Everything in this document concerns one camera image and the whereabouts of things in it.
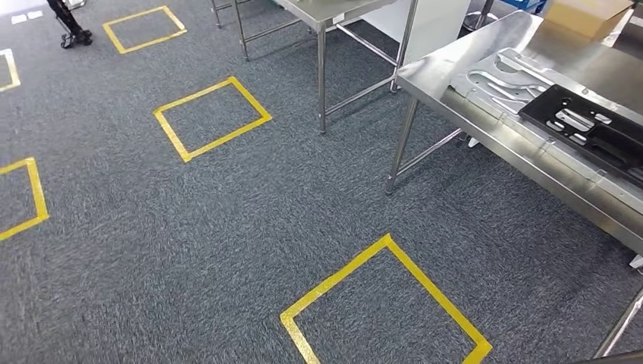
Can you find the black plastic frame part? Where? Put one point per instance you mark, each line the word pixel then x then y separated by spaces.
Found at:
pixel 603 135

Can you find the stainless steel workbench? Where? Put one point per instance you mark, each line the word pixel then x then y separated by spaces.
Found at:
pixel 452 70

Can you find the stainless steel table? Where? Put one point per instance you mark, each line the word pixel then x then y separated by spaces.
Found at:
pixel 321 75
pixel 241 30

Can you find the silver stamped metal panel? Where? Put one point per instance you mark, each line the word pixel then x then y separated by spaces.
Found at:
pixel 492 80

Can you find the blue rack leg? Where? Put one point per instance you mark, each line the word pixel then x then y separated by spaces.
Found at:
pixel 527 4

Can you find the yellow floor tape square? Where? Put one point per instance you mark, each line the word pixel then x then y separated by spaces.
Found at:
pixel 37 191

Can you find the black wheeled stand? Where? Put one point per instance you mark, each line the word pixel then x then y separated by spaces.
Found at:
pixel 70 27

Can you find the brown cardboard box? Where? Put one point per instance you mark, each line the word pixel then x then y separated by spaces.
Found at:
pixel 582 15

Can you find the white floor tape piece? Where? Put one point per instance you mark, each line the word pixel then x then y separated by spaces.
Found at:
pixel 35 14
pixel 19 19

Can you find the chrome stanchion post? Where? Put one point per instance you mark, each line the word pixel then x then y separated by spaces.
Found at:
pixel 477 20

